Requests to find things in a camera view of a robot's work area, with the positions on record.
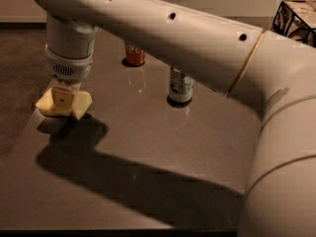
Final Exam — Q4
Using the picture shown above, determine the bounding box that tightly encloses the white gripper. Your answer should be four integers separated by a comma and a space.
45, 46, 93, 110

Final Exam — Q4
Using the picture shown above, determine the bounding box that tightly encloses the yellow wavy sponge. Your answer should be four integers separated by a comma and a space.
36, 88, 92, 119

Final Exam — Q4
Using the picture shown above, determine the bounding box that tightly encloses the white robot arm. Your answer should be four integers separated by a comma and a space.
35, 0, 316, 237

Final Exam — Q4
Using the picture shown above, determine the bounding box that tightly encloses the red Coca-Cola can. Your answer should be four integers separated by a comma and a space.
124, 42, 145, 66

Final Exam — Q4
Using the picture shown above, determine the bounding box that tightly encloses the green and white soda can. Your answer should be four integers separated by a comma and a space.
169, 67, 195, 104

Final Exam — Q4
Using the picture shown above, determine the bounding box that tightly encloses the black wire basket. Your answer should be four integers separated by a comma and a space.
272, 0, 316, 47

